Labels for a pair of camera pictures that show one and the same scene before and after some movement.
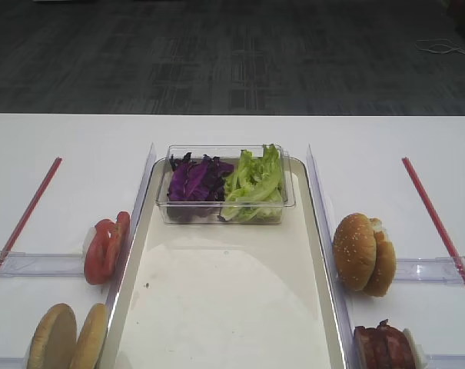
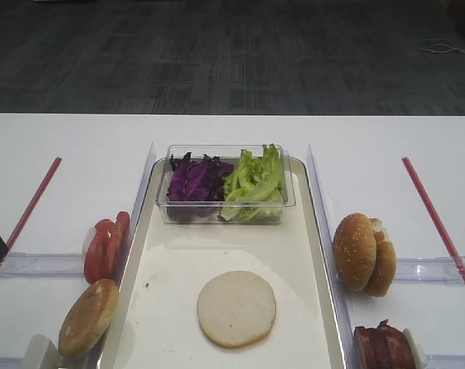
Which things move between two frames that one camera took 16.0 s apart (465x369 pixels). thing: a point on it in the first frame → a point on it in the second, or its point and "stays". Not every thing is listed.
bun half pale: x=54 y=343 → x=236 y=308
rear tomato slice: x=121 y=244 stays
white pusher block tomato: x=88 y=238 stays
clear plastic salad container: x=225 y=184 stays
